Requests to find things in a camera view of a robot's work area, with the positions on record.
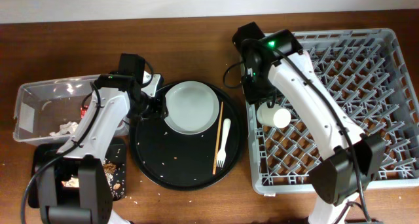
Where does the cream plastic cup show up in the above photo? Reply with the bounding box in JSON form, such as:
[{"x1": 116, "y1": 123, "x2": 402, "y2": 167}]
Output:
[{"x1": 256, "y1": 102, "x2": 291, "y2": 128}]

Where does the wooden chopstick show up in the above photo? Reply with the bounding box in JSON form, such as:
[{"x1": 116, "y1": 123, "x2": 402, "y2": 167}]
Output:
[{"x1": 212, "y1": 102, "x2": 224, "y2": 176}]

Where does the light grey plate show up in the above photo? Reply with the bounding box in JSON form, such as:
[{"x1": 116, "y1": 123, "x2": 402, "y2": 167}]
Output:
[{"x1": 164, "y1": 81, "x2": 220, "y2": 135}]

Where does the red snack wrapper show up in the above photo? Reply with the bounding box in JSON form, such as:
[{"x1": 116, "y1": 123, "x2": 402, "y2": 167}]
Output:
[{"x1": 81, "y1": 105, "x2": 88, "y2": 118}]

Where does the white tissue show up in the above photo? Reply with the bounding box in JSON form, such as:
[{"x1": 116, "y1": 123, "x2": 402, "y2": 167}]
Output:
[{"x1": 49, "y1": 122, "x2": 79, "y2": 136}]

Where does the white plastic fork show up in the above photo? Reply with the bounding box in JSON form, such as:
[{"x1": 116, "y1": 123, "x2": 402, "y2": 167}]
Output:
[{"x1": 216, "y1": 119, "x2": 231, "y2": 168}]

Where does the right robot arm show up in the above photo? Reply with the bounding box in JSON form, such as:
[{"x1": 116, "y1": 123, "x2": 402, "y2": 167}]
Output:
[{"x1": 232, "y1": 22, "x2": 386, "y2": 223}]

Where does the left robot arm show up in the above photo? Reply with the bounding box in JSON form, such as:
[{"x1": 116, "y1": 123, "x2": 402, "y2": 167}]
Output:
[{"x1": 20, "y1": 53, "x2": 160, "y2": 223}]

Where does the grey dishwasher rack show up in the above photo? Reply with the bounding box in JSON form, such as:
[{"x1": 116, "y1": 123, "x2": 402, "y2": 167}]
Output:
[{"x1": 246, "y1": 29, "x2": 418, "y2": 196}]

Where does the black rectangular tray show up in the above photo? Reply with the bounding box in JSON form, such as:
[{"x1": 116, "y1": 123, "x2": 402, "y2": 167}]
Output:
[{"x1": 31, "y1": 138, "x2": 126, "y2": 201}]

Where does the food scraps pile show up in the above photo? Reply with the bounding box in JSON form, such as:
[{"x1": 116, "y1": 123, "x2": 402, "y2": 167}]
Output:
[{"x1": 62, "y1": 158, "x2": 126, "y2": 198}]

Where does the round black serving tray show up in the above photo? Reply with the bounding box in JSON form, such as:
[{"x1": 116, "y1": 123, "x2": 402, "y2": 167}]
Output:
[{"x1": 129, "y1": 84, "x2": 246, "y2": 191}]

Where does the clear plastic bin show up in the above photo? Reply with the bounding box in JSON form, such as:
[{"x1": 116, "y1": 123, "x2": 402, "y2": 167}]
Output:
[{"x1": 12, "y1": 73, "x2": 130, "y2": 146}]

